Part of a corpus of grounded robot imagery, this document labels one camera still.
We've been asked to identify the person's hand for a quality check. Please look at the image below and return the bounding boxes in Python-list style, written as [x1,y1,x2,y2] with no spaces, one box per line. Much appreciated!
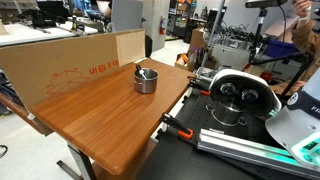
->
[291,0,313,19]

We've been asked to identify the forearm in brown sleeve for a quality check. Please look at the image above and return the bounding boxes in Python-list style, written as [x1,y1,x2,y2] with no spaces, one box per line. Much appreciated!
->
[290,18,320,81]

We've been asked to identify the silver pot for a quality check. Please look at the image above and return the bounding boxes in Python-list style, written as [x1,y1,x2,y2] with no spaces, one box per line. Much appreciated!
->
[133,67,160,95]

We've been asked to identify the flat cardboard sheet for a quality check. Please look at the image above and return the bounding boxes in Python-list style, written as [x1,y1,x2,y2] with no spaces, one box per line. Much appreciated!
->
[264,16,299,43]

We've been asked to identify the blue plastic bin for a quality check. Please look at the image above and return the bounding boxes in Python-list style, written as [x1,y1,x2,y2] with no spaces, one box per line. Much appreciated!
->
[265,39,299,58]

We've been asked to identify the white equipment box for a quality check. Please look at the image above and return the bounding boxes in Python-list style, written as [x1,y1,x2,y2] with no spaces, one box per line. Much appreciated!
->
[211,43,251,71]

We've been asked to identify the silver metal pole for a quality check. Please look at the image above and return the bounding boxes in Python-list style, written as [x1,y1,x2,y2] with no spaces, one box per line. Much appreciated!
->
[196,0,228,79]

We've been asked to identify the white VR headset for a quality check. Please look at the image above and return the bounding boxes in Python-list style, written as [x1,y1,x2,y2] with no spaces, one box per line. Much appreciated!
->
[208,68,283,121]

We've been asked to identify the brown cardboard box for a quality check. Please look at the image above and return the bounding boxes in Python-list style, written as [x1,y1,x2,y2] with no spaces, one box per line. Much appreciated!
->
[189,27,208,51]

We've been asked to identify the grey panel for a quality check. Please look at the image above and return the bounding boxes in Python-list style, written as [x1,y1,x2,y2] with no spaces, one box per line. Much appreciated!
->
[110,0,144,33]

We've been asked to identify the black breadboard plate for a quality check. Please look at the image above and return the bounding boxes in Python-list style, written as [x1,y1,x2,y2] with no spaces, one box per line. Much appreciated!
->
[136,89,320,180]

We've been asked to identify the brown cardboard board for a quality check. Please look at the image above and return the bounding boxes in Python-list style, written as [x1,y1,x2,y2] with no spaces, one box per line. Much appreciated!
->
[0,28,147,113]

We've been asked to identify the black equipment on white table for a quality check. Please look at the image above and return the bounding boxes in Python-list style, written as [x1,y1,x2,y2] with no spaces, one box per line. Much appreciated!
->
[18,8,68,29]

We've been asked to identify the grey table leg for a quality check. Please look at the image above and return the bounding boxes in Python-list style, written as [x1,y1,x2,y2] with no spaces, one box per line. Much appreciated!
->
[55,143,98,180]

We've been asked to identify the white work table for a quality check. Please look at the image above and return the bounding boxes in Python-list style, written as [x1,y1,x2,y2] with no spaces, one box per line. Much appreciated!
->
[0,21,99,48]

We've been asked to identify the black stereo camera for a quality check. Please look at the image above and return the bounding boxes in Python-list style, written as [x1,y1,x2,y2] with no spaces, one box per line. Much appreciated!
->
[245,0,288,9]

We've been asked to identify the black camera tripod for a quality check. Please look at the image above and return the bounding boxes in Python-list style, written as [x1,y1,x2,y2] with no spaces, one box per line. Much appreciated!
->
[248,8,316,101]

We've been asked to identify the black clamp with orange handle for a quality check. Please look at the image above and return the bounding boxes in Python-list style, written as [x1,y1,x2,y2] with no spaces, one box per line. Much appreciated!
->
[186,75,212,97]
[159,112,195,140]

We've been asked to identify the steel pot with loop handles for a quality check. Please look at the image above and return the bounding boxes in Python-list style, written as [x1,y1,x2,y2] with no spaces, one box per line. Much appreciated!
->
[205,101,248,128]

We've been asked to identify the aluminium rail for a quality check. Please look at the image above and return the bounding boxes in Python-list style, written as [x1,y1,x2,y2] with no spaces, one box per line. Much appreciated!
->
[196,128,320,179]

